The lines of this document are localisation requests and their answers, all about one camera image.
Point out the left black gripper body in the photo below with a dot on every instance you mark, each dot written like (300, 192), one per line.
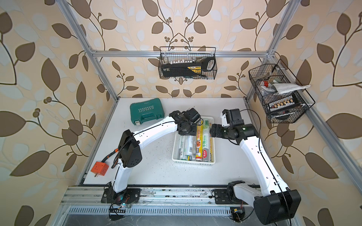
(186, 130)

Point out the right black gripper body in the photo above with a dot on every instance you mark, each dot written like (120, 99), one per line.
(222, 131)

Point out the yellow wrap roll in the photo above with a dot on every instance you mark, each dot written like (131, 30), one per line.
(199, 143)

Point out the white plastic basket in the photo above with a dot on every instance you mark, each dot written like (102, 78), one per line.
(175, 154)

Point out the clear plastic wrap roll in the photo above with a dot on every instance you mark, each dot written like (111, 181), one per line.
(181, 148)

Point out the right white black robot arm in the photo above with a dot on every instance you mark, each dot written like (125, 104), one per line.
(274, 201)

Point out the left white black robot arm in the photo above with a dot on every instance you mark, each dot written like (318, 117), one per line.
(128, 154)

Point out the green plastic tool case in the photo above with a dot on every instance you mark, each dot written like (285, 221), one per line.
(142, 112)

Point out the black bit set holder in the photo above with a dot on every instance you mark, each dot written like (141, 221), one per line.
(284, 104)

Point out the black yellow hand saw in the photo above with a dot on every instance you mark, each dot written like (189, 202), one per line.
(193, 68)

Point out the white paper sheet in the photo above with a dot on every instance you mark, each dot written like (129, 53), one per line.
(283, 88)

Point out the right black wire basket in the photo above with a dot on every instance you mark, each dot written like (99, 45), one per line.
(264, 76)

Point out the black wire basket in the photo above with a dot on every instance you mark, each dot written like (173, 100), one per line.
(264, 76)
(185, 52)

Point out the back black wire basket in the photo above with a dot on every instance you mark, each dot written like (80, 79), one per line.
(185, 52)

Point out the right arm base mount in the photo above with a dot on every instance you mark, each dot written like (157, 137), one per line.
(223, 197)

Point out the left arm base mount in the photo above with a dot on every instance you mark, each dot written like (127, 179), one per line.
(127, 196)

